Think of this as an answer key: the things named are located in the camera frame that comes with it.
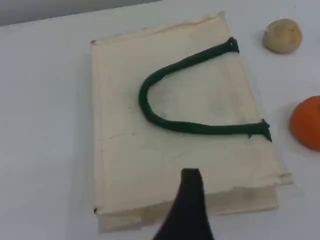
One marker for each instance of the orange tangerine shaped bread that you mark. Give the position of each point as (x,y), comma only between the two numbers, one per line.
(307,122)

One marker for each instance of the beige round egg yolk pastry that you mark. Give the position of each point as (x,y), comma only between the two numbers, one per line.
(281,36)

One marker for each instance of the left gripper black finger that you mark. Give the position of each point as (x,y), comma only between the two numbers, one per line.
(187,212)

